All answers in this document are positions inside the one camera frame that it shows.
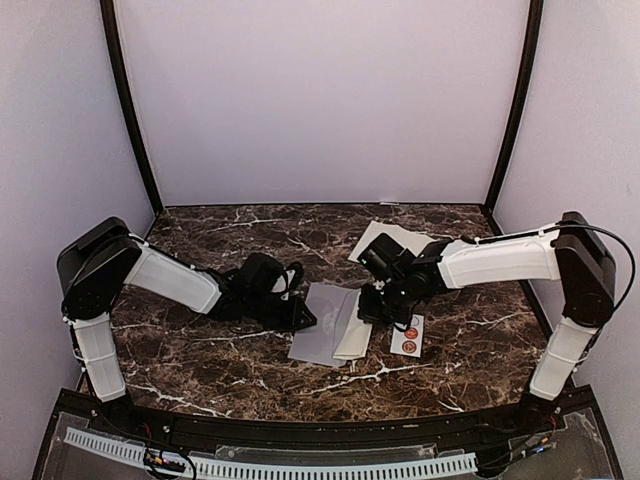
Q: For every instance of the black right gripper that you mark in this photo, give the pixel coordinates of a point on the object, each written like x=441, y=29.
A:
x=367, y=309

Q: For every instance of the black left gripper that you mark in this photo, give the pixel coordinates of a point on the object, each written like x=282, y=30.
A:
x=291, y=322

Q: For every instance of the grey envelope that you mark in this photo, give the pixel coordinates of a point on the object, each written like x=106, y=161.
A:
x=332, y=306

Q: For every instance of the beige lined letter paper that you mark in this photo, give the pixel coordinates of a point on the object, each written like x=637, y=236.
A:
x=354, y=343

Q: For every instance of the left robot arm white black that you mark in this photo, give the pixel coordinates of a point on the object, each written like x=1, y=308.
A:
x=94, y=270

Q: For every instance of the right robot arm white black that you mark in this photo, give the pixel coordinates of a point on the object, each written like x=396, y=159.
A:
x=570, y=251

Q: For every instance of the red round seal sticker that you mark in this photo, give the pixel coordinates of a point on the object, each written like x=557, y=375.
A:
x=411, y=333

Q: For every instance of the wax seal sticker sheet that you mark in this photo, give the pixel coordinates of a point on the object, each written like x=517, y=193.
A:
x=398, y=338

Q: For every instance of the brown round seal sticker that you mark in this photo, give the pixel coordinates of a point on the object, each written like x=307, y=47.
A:
x=409, y=347

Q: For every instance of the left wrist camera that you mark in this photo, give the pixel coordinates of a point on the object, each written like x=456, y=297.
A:
x=282, y=281

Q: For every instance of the black front rail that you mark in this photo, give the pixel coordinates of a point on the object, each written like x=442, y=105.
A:
x=484, y=427

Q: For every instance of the white slotted cable duct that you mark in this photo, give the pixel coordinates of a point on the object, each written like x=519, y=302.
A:
x=231, y=462

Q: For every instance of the black right frame post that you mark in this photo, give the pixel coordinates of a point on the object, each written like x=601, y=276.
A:
x=516, y=111

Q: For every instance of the black frame post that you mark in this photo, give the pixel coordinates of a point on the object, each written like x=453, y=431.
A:
x=126, y=100
x=516, y=111

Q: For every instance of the black left frame post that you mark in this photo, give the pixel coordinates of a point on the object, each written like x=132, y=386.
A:
x=126, y=100

